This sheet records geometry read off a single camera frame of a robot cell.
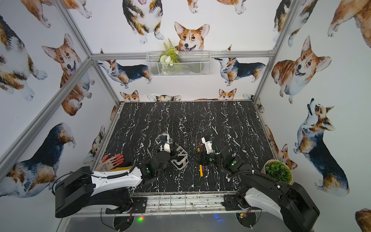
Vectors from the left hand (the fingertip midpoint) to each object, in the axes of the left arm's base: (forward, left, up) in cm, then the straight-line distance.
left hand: (177, 140), depth 80 cm
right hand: (-8, -9, -3) cm, 12 cm away
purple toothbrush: (-10, -15, -15) cm, 24 cm away
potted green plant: (-16, -52, -4) cm, 55 cm away
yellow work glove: (-10, +34, -14) cm, 38 cm away
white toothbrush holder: (-10, -2, -5) cm, 11 cm away
